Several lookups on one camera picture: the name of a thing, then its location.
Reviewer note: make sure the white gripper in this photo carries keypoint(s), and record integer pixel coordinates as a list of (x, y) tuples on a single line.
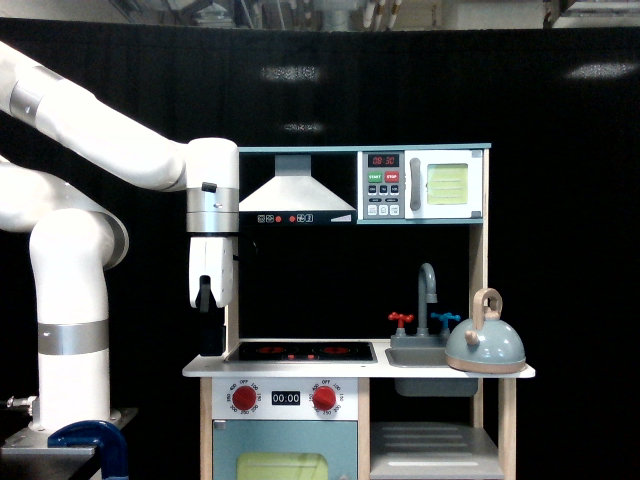
[(212, 282)]

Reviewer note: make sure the light blue toy teapot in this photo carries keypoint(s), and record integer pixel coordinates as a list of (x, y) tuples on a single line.
[(485, 343)]

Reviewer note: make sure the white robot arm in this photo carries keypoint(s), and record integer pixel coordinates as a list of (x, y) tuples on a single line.
[(74, 240)]

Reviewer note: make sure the black toy stove top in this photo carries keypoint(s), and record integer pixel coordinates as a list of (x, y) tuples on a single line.
[(303, 351)]

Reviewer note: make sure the left red stove knob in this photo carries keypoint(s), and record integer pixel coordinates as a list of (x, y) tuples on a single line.
[(244, 398)]

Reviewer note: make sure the red stove knob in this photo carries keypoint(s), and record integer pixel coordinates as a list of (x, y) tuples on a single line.
[(244, 398), (324, 398)]

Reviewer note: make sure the right red stove knob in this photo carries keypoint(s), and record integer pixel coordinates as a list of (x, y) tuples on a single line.
[(324, 398)]

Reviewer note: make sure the black timer display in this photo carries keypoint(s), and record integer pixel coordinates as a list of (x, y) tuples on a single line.
[(285, 398)]

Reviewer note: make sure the light blue oven door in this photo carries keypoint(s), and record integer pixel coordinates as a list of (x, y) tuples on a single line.
[(285, 449)]

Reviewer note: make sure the grey toy range hood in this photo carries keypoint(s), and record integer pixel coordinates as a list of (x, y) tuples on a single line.
[(293, 197)]

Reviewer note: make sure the blue c-clamp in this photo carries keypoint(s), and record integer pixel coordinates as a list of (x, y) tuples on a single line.
[(104, 436)]

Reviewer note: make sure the grey toy faucet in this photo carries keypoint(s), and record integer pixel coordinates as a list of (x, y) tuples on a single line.
[(427, 294)]

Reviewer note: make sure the grey toy sink basin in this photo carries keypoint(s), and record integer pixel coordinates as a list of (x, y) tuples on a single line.
[(421, 380)]

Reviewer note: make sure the grey lower shelf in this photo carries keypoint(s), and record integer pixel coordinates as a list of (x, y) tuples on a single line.
[(432, 450)]

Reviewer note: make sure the white toy microwave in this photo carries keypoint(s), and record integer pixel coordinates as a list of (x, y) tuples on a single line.
[(442, 184)]

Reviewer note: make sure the wooden toy kitchen frame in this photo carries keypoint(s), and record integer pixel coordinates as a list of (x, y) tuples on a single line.
[(340, 283)]

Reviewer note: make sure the red toy tap handle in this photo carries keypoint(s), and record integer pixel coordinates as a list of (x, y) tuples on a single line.
[(401, 321)]

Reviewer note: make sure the grey metal base plate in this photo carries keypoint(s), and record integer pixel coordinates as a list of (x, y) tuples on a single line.
[(32, 440)]

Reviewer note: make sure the blue toy tap handle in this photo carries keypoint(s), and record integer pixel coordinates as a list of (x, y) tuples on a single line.
[(445, 320)]

